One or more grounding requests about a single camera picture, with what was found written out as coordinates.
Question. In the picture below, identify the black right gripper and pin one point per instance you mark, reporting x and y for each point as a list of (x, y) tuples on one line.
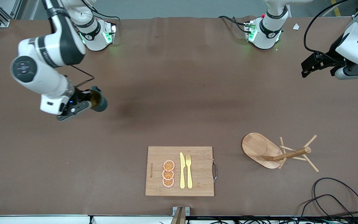
[(81, 95)]

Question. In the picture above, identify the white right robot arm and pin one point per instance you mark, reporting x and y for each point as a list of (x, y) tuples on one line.
[(42, 84)]

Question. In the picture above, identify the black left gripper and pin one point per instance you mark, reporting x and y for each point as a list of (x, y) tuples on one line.
[(335, 50)]

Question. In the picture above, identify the small white paper scrap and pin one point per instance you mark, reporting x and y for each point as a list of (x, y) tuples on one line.
[(296, 26)]

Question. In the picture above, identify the yellow plastic knife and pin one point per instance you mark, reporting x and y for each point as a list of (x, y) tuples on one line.
[(182, 174)]

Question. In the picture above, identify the bamboo cutting board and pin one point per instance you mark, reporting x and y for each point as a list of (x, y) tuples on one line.
[(200, 174)]

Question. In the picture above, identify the orange slice toy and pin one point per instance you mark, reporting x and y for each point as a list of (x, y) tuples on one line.
[(168, 165)]

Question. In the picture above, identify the aluminium camera post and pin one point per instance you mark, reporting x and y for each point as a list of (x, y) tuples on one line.
[(179, 217)]

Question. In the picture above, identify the wooden mug tree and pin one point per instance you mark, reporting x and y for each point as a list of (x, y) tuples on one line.
[(255, 147)]

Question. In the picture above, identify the teal cup with yellow inside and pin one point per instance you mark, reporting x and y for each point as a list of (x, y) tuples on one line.
[(102, 104)]

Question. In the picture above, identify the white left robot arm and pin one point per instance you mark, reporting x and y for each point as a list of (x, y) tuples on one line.
[(269, 34)]

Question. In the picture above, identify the yellow plastic fork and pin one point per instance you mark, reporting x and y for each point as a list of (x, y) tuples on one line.
[(189, 177)]

